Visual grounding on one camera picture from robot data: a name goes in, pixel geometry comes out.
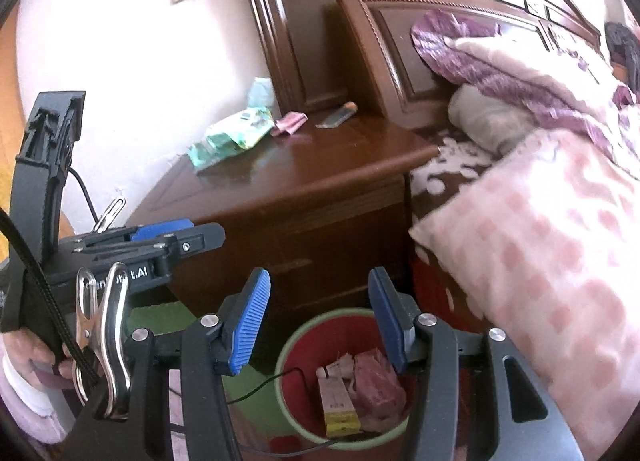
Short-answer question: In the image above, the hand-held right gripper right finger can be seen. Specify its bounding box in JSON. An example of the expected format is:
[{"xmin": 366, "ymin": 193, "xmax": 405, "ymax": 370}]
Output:
[{"xmin": 367, "ymin": 267, "xmax": 586, "ymax": 461}]

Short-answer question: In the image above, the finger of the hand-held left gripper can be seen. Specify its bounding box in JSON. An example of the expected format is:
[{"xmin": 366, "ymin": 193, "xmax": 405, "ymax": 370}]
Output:
[
  {"xmin": 75, "ymin": 219, "xmax": 196, "ymax": 246},
  {"xmin": 72, "ymin": 222, "xmax": 226, "ymax": 263}
]

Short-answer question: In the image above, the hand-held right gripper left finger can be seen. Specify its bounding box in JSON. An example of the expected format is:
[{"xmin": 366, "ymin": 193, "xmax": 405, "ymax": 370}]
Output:
[{"xmin": 65, "ymin": 267, "xmax": 272, "ymax": 461}]

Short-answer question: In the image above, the red bin with green rim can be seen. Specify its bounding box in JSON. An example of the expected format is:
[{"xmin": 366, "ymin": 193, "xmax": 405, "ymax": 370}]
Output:
[{"xmin": 274, "ymin": 308, "xmax": 418, "ymax": 444}]

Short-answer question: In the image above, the pink and white plastic packet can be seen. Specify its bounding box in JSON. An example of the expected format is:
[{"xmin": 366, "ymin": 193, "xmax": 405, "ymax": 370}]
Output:
[{"xmin": 350, "ymin": 348, "xmax": 408, "ymax": 434}]

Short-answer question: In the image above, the white box with yellow-green end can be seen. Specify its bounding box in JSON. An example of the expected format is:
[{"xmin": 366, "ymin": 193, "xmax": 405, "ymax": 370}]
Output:
[{"xmin": 316, "ymin": 363, "xmax": 362, "ymax": 438}]

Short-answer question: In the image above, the teal plastic packet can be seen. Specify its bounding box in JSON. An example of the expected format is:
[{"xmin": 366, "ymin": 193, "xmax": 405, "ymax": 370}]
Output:
[{"xmin": 187, "ymin": 108, "xmax": 276, "ymax": 174}]

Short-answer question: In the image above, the pink printed paper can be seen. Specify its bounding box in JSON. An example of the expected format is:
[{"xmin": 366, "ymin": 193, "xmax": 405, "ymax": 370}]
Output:
[{"xmin": 270, "ymin": 111, "xmax": 308, "ymax": 136}]

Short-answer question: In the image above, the light blue tissue pack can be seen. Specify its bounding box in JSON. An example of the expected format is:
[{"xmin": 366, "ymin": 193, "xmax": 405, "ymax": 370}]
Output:
[{"xmin": 247, "ymin": 76, "xmax": 275, "ymax": 112}]

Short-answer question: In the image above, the person's left forearm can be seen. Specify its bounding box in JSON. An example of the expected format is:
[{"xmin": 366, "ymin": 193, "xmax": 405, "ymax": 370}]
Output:
[{"xmin": 0, "ymin": 351, "xmax": 76, "ymax": 447}]

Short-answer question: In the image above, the person's left hand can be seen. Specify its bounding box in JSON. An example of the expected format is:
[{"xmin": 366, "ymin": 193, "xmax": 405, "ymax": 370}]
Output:
[{"xmin": 0, "ymin": 328, "xmax": 108, "ymax": 382}]

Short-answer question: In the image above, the red bed base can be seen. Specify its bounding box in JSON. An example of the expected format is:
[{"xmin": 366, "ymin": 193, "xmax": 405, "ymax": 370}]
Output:
[{"xmin": 407, "ymin": 241, "xmax": 491, "ymax": 337}]

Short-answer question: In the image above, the silver metal spring clip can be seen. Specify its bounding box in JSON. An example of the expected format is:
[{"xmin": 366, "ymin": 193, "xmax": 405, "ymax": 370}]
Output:
[
  {"xmin": 72, "ymin": 262, "xmax": 133, "ymax": 422},
  {"xmin": 92, "ymin": 198, "xmax": 127, "ymax": 234}
]

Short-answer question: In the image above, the white paper scrap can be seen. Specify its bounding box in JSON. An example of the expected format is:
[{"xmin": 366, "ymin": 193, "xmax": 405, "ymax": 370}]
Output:
[{"xmin": 327, "ymin": 351, "xmax": 357, "ymax": 382}]

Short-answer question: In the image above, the wooden nightstand drawer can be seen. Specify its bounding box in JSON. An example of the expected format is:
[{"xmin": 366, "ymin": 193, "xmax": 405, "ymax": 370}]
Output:
[
  {"xmin": 265, "ymin": 261, "xmax": 416, "ymax": 322},
  {"xmin": 195, "ymin": 176, "xmax": 408, "ymax": 272}
]

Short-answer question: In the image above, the green floor mat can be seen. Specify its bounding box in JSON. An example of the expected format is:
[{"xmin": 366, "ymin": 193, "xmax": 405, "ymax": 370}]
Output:
[{"xmin": 125, "ymin": 303, "xmax": 301, "ymax": 442}]

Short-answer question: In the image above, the brown wooden nightstand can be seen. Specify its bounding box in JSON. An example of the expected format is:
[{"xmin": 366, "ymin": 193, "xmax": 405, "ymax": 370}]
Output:
[{"xmin": 125, "ymin": 111, "xmax": 441, "ymax": 377}]

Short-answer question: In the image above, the brown polka-dot sheet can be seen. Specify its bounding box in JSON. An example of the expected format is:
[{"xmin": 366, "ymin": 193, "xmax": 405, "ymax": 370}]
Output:
[{"xmin": 407, "ymin": 128, "xmax": 501, "ymax": 252}]

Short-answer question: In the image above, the pink dotted blanket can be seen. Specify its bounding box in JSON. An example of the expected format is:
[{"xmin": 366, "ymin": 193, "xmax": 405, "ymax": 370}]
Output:
[{"xmin": 409, "ymin": 128, "xmax": 640, "ymax": 452}]

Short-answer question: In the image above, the grey pillow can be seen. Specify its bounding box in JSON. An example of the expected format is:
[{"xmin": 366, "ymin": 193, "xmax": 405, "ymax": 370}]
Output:
[{"xmin": 446, "ymin": 85, "xmax": 536, "ymax": 154}]

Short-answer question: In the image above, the dark wooden headboard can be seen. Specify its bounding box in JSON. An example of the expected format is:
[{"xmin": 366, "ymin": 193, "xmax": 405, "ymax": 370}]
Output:
[{"xmin": 222, "ymin": 0, "xmax": 608, "ymax": 132}]

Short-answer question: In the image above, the purple patterned blanket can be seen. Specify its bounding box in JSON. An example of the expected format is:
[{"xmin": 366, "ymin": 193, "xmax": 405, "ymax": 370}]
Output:
[{"xmin": 410, "ymin": 8, "xmax": 640, "ymax": 162}]

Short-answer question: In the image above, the dark grey clothing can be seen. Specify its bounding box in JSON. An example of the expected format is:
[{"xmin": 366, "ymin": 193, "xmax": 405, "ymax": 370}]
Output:
[{"xmin": 602, "ymin": 21, "xmax": 640, "ymax": 72}]

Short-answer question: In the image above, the black braided cable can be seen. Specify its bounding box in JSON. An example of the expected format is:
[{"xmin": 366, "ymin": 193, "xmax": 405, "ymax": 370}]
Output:
[
  {"xmin": 0, "ymin": 206, "xmax": 101, "ymax": 387},
  {"xmin": 67, "ymin": 167, "xmax": 101, "ymax": 224}
]

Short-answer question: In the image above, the thin black cable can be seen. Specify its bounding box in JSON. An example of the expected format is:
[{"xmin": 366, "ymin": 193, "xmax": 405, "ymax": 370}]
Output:
[{"xmin": 170, "ymin": 366, "xmax": 371, "ymax": 457}]

